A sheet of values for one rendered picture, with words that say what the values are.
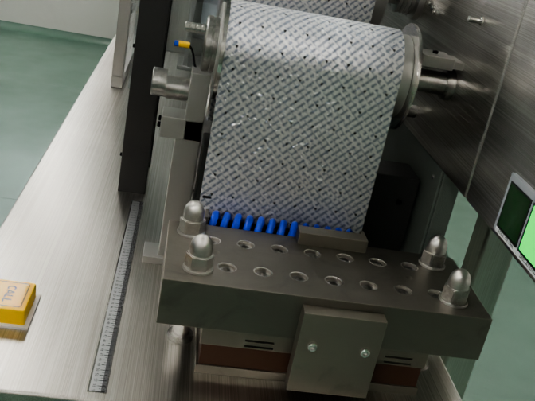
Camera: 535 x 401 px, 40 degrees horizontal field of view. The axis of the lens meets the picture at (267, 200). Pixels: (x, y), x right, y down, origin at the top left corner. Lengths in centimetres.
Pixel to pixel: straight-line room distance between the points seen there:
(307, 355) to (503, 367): 211
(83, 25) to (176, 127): 565
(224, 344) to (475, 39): 52
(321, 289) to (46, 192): 62
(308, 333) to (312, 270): 9
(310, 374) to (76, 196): 61
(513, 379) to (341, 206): 195
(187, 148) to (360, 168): 25
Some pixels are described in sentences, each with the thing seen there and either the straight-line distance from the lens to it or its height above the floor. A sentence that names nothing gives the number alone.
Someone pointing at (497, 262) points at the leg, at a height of 95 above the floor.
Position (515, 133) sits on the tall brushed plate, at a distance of 87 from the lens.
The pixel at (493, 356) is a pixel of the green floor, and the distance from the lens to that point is 300.
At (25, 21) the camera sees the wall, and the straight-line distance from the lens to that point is 677.
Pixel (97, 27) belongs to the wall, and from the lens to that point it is 667.
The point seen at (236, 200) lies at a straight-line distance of 101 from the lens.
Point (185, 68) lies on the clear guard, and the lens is 202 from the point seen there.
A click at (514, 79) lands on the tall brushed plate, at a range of 90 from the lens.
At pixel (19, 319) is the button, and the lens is 97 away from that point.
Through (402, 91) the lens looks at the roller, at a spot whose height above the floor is 124.
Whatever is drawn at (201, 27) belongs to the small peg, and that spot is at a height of 127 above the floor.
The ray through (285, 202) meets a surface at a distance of 102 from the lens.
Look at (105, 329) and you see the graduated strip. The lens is 98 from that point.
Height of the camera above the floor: 145
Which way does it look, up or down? 22 degrees down
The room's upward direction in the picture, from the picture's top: 11 degrees clockwise
